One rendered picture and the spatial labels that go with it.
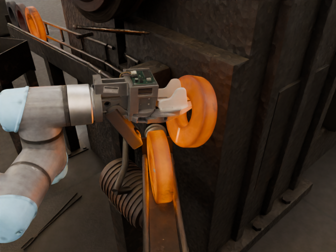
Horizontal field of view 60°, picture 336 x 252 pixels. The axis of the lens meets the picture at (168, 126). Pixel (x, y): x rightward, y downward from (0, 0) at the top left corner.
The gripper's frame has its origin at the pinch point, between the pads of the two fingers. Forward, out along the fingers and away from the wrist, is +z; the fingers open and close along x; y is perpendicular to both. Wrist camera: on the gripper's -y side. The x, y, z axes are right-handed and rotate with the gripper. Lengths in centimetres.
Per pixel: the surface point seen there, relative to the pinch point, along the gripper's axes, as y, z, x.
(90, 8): 7.5, -16.5, 40.8
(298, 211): -76, 73, 13
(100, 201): -86, -17, 47
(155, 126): -13.4, -4.0, 10.3
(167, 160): -5.5, -7.7, -10.0
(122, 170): -26.9, -12.6, 9.4
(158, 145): -4.2, -8.6, -6.8
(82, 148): -88, -22, 90
